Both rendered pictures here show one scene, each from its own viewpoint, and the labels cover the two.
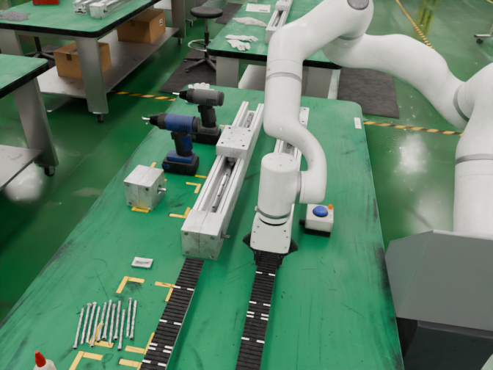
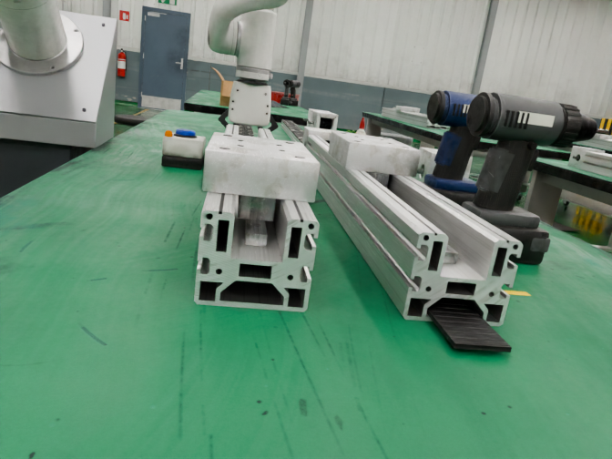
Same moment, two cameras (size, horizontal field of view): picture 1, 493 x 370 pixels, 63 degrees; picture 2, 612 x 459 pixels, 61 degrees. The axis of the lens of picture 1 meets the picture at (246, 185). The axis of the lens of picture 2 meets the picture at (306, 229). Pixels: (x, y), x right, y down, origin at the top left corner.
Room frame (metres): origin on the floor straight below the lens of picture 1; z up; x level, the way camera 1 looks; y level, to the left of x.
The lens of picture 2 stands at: (2.06, -0.28, 0.97)
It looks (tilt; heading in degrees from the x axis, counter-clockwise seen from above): 15 degrees down; 163
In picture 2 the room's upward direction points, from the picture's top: 8 degrees clockwise
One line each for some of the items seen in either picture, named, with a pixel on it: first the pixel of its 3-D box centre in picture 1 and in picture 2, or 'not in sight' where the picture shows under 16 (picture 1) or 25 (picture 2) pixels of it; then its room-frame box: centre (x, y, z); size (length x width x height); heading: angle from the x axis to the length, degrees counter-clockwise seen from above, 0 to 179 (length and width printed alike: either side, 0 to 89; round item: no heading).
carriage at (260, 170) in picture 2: (293, 121); (257, 175); (1.50, -0.17, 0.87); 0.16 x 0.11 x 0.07; 172
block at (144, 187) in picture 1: (149, 188); (435, 172); (1.04, 0.31, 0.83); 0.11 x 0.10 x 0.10; 78
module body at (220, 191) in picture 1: (235, 156); (363, 189); (1.28, 0.05, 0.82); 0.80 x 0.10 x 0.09; 172
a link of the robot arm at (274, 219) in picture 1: (273, 210); (254, 75); (0.78, -0.07, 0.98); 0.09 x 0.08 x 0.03; 82
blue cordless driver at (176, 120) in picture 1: (172, 142); (474, 158); (1.23, 0.27, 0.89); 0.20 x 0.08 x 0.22; 84
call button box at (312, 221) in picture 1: (315, 219); (188, 150); (0.96, -0.22, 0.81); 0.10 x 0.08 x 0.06; 82
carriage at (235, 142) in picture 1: (235, 144); (369, 160); (1.28, 0.05, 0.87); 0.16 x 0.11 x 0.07; 172
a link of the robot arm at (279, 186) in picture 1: (279, 183); (255, 38); (0.78, -0.08, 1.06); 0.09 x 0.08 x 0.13; 89
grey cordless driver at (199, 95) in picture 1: (198, 114); (528, 181); (1.46, 0.21, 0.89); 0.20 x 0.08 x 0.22; 84
